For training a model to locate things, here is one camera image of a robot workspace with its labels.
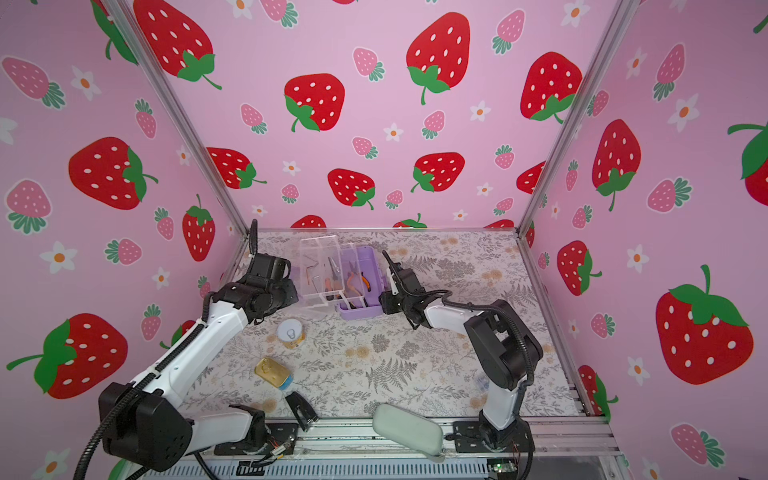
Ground orange handled long-nose pliers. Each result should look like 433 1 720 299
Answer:
346 270 368 298

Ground purple plastic tool box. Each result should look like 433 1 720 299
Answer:
296 235 385 321

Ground pink hex key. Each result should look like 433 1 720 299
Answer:
302 255 319 292

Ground large orange handled screwdriver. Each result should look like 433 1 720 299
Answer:
325 257 342 300

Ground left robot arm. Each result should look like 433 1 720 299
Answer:
73 253 298 479

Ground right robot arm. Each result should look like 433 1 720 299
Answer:
379 252 543 450

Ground rectangular gold fish tin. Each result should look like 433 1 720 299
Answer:
254 357 293 390

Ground small black clip device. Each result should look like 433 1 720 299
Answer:
285 391 319 432

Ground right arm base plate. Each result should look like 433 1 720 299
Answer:
450 419 536 453

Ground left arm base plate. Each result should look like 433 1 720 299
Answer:
213 422 300 457

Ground aluminium front rail frame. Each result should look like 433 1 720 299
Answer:
146 417 633 479

